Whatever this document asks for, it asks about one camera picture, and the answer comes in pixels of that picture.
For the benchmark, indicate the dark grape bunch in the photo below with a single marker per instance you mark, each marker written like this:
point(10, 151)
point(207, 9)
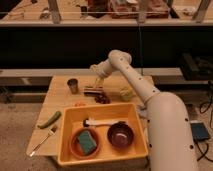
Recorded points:
point(102, 98)

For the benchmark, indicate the blue box on floor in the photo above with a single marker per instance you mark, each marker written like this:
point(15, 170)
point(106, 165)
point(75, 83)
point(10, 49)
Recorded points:
point(199, 132)

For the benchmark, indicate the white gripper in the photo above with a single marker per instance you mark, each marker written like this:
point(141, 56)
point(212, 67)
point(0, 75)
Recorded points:
point(99, 70)

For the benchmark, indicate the wooden table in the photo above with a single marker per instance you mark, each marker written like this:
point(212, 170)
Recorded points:
point(59, 97)

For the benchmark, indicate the blue grey cloth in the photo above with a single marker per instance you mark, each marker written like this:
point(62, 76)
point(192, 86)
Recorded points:
point(142, 111)

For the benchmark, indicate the yellow plastic tub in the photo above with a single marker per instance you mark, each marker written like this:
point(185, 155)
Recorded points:
point(72, 123)

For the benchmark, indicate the green cucumber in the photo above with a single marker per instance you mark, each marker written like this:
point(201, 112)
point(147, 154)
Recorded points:
point(51, 120)

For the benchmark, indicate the green sponge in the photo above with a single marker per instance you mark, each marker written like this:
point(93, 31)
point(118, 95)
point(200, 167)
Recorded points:
point(86, 141)

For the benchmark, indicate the dark purple bowl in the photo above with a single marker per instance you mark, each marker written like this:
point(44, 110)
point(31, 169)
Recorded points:
point(120, 135)

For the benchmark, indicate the small orange item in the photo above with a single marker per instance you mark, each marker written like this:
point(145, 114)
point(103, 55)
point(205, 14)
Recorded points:
point(77, 104)

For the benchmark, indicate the white handled dish brush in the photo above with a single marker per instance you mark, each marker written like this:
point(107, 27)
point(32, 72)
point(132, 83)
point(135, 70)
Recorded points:
point(88, 122)

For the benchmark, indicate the orange bowl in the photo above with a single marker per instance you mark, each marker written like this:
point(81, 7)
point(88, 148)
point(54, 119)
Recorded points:
point(75, 148)

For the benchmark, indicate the yellow green round fruit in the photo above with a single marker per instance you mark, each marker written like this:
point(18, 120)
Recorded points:
point(126, 94)

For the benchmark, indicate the metal cup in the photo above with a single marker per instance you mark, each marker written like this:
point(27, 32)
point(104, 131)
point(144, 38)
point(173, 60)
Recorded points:
point(73, 85)

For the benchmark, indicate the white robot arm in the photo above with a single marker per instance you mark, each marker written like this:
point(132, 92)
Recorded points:
point(169, 131)

